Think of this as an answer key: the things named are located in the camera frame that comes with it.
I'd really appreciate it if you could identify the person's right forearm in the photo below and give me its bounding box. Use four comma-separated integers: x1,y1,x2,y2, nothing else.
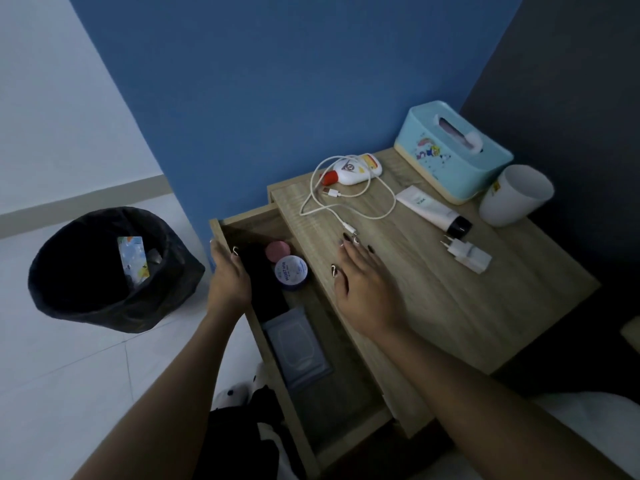
369,325,633,480

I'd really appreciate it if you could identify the wooden drawer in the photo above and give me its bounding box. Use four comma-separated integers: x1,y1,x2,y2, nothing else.
209,204,394,480

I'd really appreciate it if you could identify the white plastic cup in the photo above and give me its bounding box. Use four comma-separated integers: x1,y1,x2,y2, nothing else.
479,165,555,228

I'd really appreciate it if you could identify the light blue tissue box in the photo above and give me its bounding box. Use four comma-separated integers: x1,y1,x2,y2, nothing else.
394,100,515,205

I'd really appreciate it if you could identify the person's left forearm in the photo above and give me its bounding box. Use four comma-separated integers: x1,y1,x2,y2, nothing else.
72,300,252,480

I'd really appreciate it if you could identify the black trash bin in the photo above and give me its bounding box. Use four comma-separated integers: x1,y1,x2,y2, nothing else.
27,207,206,335

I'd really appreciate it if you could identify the white tube with black cap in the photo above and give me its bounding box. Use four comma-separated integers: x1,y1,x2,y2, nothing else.
395,185,473,239

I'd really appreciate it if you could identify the white charger plug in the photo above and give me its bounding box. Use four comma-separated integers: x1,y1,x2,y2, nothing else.
441,236,493,275

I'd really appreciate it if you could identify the white charging cable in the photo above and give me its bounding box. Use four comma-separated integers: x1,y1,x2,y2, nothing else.
299,155,398,240

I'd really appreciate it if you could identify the person's right hand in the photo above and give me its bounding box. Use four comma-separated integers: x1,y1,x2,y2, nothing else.
330,232,408,341

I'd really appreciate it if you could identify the person's left hand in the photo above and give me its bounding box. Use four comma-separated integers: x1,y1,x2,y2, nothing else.
206,237,253,320

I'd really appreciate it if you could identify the colourful printed packet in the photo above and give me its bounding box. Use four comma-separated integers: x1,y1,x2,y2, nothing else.
117,236,151,288

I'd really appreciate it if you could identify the wooden nightstand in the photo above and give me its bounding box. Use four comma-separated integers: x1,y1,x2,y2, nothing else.
266,147,601,440

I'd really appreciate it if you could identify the black and white spotted clothing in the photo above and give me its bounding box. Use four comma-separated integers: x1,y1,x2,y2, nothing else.
192,365,301,480

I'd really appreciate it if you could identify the blue and white cream tin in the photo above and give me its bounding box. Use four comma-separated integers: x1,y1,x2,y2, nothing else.
273,255,310,292

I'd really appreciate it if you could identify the white tissue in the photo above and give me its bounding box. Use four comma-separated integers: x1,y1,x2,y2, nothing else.
438,116,484,154

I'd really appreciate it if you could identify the grey wet wipes pack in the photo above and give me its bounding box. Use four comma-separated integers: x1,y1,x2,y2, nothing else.
262,307,334,391

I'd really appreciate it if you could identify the white bottle with red cap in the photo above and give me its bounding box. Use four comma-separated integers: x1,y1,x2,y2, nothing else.
320,153,383,187

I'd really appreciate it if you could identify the pink round jar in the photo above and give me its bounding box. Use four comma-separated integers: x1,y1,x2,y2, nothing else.
265,240,292,264

